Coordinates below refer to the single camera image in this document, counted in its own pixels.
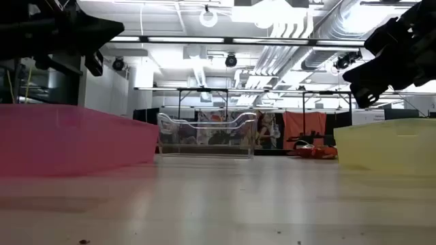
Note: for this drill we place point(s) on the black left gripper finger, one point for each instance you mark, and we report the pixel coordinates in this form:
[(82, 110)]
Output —
[(98, 30)]

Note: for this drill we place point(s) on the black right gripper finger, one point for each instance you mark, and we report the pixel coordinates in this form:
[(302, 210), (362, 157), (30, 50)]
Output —
[(391, 37), (381, 73)]

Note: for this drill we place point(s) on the orange candy packet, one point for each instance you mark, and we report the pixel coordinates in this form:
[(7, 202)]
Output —
[(325, 153)]

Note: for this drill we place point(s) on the red candy packet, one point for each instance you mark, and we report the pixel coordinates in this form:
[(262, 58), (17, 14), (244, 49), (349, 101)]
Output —
[(304, 152)]

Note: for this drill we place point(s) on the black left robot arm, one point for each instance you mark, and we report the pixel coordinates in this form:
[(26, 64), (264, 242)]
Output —
[(10, 37)]

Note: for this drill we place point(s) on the black ceiling spotlight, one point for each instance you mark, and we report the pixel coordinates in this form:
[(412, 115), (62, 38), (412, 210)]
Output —
[(118, 64), (345, 60), (231, 60)]

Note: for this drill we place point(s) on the white sign board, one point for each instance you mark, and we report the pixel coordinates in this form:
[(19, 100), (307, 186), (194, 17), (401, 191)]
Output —
[(369, 117)]

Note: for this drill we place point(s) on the yellow plastic bin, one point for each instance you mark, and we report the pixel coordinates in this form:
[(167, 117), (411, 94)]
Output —
[(385, 149)]

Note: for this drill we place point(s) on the orange hanging cloth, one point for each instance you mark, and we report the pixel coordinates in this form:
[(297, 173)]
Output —
[(303, 122)]

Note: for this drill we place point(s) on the pink plastic bin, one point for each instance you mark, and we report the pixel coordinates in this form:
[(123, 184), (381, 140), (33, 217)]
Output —
[(68, 143)]

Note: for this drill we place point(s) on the person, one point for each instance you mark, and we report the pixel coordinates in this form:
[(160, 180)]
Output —
[(269, 129)]

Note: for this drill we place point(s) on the black overhead light bar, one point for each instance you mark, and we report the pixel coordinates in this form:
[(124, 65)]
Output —
[(228, 40)]

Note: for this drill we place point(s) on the floral patterned cloth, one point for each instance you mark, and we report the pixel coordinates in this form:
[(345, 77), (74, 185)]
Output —
[(207, 115)]

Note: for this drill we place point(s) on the clear plastic bin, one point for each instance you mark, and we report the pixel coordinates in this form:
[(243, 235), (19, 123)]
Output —
[(204, 149)]

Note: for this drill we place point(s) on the small brown crumb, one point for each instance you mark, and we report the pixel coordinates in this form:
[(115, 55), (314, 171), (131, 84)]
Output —
[(84, 241)]

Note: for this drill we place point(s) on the silver spiral air duct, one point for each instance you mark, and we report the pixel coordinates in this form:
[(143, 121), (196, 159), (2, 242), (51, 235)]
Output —
[(340, 27)]

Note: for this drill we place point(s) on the black metal frame stand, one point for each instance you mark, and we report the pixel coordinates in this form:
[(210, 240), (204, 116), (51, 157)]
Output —
[(202, 90), (327, 92)]

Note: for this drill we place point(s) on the black aluminium table frame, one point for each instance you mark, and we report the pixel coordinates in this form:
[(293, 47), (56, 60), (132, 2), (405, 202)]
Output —
[(272, 152)]

